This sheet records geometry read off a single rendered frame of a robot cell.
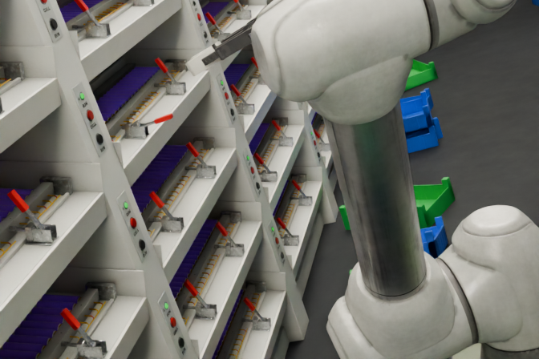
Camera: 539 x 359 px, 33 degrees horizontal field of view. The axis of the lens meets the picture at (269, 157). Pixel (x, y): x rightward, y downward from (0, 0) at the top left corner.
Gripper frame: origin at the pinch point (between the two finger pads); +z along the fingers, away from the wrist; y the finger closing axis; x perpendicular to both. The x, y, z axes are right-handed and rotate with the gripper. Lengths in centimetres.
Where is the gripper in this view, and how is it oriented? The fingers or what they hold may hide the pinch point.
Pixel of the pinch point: (206, 58)
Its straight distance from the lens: 174.8
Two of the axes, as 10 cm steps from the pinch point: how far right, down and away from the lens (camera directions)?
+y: 1.9, -3.7, 9.1
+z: -8.2, 4.5, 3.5
